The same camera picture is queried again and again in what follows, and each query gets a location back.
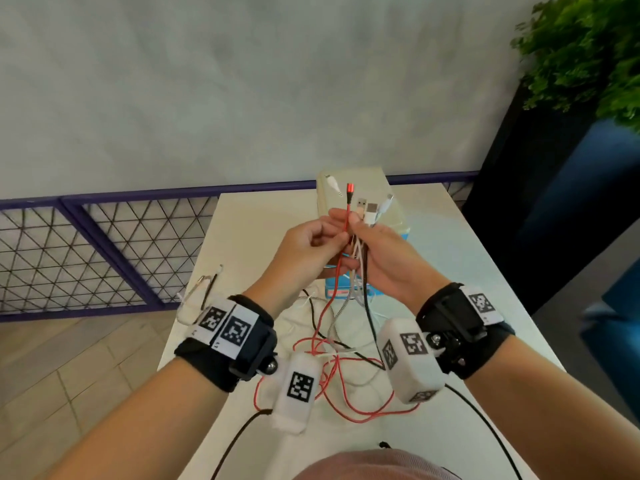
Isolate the person's left hand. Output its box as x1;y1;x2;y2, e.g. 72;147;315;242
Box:
243;216;352;318

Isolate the person's right hand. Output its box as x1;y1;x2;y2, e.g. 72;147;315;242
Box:
329;208;452;314

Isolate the white cable with wide plug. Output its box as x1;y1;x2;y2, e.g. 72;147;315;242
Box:
350;204;381;260

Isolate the red charging cable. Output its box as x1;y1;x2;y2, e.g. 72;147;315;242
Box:
252;182;421;424

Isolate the silver braided charging cable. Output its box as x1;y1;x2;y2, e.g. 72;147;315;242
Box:
326;197;370;345

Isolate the black charging cable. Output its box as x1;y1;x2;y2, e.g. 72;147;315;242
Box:
300;244;387;371

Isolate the person's right forearm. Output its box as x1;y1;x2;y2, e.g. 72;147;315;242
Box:
464;335;640;480

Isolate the person's left forearm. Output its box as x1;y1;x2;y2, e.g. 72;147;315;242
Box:
47;356;262;480

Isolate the black planter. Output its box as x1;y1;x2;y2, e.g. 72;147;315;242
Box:
462;80;640;316

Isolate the person's pink clothing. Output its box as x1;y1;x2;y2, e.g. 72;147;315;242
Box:
292;448;463;480

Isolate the purple metal mesh railing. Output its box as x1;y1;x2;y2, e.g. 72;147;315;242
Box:
0;170;482;323

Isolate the blue chair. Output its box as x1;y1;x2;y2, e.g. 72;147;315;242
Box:
580;255;640;411

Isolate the green leafy plant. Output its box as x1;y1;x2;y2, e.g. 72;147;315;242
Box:
510;0;640;133

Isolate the black right wrist strap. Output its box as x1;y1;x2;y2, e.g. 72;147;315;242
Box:
415;283;516;381

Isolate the black wrist strap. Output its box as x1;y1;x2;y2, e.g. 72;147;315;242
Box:
173;294;279;393
415;283;516;381

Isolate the white charger with cable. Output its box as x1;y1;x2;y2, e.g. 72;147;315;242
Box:
176;265;225;327

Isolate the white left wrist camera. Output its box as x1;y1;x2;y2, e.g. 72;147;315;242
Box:
271;351;332;436

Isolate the black left wrist strap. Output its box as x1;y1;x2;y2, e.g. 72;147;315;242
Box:
173;294;279;393

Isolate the black right camera cable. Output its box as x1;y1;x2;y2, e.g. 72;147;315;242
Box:
444;384;524;480

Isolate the black camera cable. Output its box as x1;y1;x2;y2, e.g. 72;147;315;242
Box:
444;384;524;480
210;409;274;480

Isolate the black left camera cable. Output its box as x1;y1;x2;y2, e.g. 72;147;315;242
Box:
210;409;274;480

